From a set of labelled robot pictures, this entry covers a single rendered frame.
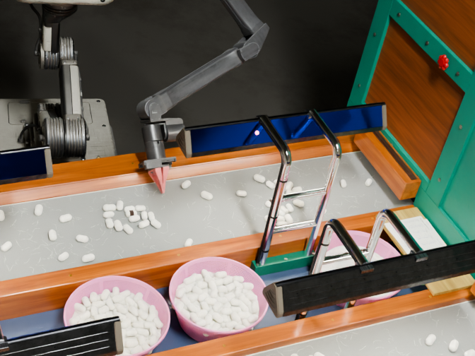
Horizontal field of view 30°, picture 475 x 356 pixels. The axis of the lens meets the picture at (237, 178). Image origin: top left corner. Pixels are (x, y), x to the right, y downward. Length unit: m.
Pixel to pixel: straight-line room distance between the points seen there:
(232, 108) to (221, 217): 1.77
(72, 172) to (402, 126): 1.03
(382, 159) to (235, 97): 1.72
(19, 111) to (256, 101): 1.46
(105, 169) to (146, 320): 0.57
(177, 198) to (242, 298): 0.42
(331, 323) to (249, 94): 2.27
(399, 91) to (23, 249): 1.24
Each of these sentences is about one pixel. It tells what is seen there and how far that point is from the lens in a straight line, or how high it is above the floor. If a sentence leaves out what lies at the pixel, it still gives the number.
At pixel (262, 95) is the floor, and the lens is 4.47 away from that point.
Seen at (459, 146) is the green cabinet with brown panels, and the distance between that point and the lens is 2.59.
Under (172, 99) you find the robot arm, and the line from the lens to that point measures 2.65.
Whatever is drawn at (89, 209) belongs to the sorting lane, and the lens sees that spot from 2.58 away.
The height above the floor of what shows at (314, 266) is 0.95.
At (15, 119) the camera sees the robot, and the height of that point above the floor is 0.47.
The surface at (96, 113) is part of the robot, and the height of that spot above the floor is 0.47.
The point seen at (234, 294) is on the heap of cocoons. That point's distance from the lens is 2.41.
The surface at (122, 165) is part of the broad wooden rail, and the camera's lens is 2.70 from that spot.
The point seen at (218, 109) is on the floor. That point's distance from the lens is 4.31.
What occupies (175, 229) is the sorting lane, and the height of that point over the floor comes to 0.74.
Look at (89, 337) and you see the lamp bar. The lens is 1.80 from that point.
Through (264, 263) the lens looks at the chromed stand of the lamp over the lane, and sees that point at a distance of 2.53.
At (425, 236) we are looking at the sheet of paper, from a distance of 2.70.
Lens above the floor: 2.49
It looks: 39 degrees down
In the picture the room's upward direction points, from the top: 12 degrees clockwise
